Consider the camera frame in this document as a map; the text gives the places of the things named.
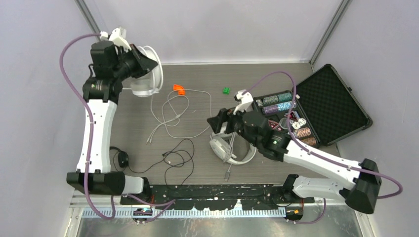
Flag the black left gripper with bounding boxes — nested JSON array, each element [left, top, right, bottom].
[[113, 43, 158, 81]]

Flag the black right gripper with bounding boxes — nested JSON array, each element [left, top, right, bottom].
[[207, 103, 259, 147]]

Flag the small white headphones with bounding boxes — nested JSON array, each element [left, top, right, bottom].
[[130, 45, 164, 97]]

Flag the large white grey headphones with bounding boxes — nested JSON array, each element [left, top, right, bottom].
[[209, 127, 256, 165]]

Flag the grey headphone cable with USB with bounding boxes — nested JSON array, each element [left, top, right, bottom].
[[224, 132, 237, 183]]

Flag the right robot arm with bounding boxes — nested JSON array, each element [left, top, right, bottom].
[[207, 108, 382, 214]]

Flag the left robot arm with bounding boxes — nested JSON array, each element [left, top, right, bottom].
[[66, 40, 163, 204]]

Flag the black on-ear headphones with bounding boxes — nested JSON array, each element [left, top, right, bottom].
[[109, 146, 129, 168]]

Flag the green toy brick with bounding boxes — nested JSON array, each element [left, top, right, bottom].
[[222, 87, 230, 95]]

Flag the orange curved plastic piece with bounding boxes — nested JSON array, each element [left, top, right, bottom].
[[172, 84, 186, 96]]

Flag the purple poker chip row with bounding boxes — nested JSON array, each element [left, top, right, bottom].
[[262, 105, 279, 115]]

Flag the clear round dealer button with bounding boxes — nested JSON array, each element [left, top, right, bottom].
[[279, 118, 291, 130]]

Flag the blue poker chip row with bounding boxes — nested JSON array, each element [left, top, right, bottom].
[[277, 101, 297, 111]]

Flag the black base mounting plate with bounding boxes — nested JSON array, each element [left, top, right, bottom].
[[136, 184, 314, 211]]

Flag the red black triangular button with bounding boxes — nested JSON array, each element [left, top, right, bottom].
[[285, 111, 300, 121]]

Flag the white ten poker chip stack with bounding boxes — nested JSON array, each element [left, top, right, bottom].
[[291, 118, 307, 130]]

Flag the black poker chip case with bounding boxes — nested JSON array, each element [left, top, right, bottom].
[[252, 64, 373, 148]]

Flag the thin black headphone cable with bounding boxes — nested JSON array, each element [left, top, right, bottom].
[[113, 139, 195, 191]]

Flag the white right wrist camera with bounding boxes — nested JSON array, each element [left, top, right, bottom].
[[233, 90, 253, 115]]

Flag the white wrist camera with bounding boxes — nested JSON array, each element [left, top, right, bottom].
[[99, 27, 132, 52], [233, 90, 253, 115]]

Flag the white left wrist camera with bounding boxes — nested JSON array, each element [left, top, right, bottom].
[[99, 27, 132, 52]]

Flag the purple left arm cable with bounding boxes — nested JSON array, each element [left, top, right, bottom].
[[59, 33, 177, 220]]

